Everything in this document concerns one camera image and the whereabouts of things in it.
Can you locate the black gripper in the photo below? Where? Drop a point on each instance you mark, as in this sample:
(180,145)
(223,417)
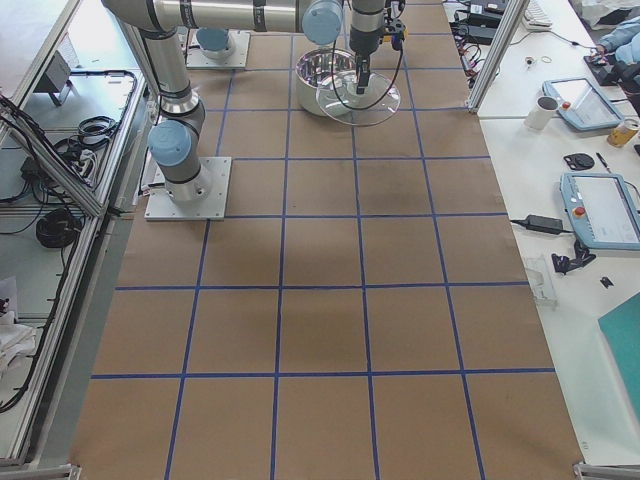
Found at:
(361,46)

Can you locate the glass pot lid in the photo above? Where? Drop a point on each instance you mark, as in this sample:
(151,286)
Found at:
(337,97)

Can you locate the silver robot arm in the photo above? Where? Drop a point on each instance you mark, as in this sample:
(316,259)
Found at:
(173,143)
(216,44)

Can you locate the white electric cooking pot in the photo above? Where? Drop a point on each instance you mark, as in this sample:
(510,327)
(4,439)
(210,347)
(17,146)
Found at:
(313,68)

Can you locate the white mug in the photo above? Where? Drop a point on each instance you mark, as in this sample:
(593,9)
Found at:
(543,110)

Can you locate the far blue teach pendant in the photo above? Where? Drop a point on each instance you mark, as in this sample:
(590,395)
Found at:
(583,105)

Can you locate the blue teach pendant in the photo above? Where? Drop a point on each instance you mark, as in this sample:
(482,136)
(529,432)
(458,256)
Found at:
(601,211)
(583,105)

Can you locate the black oval case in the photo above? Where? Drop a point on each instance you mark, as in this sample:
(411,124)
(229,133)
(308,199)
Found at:
(579,161)

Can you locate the black power adapter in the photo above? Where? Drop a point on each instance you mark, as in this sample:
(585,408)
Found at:
(542,224)

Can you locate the yellow drink can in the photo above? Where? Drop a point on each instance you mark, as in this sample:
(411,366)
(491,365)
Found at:
(623,133)

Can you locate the clear plastic holder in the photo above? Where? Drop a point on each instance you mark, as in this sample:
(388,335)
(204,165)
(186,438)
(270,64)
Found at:
(540,281)

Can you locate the near blue teach pendant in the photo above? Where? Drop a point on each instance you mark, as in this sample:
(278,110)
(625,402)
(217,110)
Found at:
(601,211)

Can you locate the white power strip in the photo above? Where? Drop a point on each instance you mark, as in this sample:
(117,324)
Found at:
(83,162)

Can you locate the teal cutting mat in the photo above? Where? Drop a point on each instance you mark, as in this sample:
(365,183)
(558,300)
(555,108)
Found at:
(620,327)

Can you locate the white crumpled cloth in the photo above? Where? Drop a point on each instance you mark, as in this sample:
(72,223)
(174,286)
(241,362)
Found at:
(17,340)

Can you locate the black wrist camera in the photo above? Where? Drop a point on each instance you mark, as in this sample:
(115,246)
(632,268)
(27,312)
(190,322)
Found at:
(394,33)

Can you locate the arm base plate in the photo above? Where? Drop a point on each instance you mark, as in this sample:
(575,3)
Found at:
(238,60)
(203,198)

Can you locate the aluminium frame post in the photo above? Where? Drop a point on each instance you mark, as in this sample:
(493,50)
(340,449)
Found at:
(504,34)

